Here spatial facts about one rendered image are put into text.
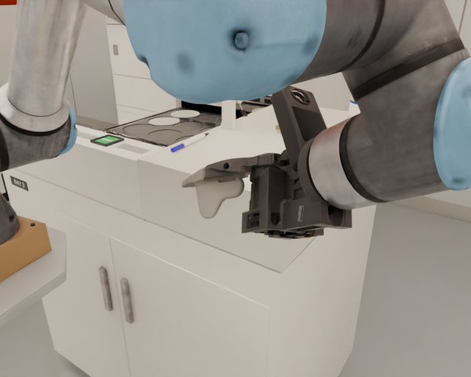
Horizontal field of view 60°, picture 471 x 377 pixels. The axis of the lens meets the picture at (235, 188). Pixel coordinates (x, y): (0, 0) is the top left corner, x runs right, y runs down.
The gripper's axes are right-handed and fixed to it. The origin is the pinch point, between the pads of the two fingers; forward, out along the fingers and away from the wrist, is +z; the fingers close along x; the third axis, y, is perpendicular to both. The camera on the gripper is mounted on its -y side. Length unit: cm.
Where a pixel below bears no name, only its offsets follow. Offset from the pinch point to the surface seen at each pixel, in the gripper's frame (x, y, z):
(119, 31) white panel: -2, -83, 103
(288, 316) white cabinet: 25.7, 18.1, 23.8
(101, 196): -9, -7, 53
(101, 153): -11.3, -14.9, 44.6
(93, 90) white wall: 19, -176, 363
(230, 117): 17, -28, 38
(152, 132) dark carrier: 6, -31, 68
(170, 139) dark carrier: 9, -27, 60
